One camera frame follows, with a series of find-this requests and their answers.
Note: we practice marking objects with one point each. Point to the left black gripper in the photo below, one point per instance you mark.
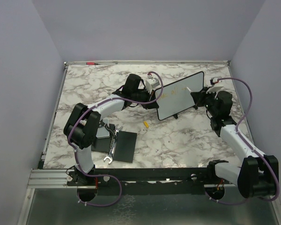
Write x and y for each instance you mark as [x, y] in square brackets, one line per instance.
[152, 105]

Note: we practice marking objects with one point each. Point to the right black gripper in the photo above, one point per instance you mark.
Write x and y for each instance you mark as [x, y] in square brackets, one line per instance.
[199, 96]

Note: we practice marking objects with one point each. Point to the black framed whiteboard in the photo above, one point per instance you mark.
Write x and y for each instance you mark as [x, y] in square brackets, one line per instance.
[175, 97]

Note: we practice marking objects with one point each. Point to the yellow marker cap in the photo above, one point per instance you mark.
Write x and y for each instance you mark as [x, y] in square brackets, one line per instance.
[146, 124]

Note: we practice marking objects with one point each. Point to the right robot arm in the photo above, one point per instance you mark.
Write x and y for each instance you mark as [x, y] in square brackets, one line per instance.
[258, 175]

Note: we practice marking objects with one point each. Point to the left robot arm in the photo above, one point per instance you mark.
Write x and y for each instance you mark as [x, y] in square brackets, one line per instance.
[86, 130]

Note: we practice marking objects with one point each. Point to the silver wrench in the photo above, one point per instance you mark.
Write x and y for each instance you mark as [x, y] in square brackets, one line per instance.
[110, 155]

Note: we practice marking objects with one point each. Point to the black square mat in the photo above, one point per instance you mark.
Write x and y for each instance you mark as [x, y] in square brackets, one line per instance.
[125, 146]

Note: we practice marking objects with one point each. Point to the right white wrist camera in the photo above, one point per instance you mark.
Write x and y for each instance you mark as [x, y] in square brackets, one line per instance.
[215, 85]

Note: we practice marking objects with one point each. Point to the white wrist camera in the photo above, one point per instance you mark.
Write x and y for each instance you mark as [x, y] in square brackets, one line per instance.
[151, 83]
[215, 85]

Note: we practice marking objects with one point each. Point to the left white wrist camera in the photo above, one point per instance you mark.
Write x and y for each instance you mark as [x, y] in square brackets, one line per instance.
[151, 83]

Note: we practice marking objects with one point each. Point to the red marker on rail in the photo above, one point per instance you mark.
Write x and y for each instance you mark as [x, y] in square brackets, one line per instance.
[92, 63]

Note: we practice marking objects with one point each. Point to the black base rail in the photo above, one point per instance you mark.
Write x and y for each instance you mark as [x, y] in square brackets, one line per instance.
[129, 181]

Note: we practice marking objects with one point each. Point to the aluminium table frame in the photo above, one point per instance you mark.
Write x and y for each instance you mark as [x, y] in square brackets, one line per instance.
[185, 142]

